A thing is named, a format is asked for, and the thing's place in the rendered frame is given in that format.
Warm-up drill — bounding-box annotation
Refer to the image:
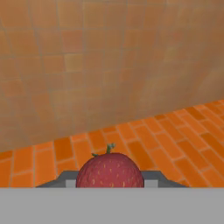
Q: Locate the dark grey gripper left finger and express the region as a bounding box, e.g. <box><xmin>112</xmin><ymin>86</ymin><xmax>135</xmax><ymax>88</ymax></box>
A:
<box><xmin>36</xmin><ymin>171</ymin><xmax>81</xmax><ymax>189</ymax></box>

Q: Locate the red strawberry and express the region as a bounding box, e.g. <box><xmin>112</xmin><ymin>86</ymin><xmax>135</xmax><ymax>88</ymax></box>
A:
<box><xmin>75</xmin><ymin>143</ymin><xmax>145</xmax><ymax>189</ymax></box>

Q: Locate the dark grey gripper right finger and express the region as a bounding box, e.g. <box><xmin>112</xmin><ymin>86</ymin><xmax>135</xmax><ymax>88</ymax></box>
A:
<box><xmin>140</xmin><ymin>170</ymin><xmax>187</xmax><ymax>189</ymax></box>

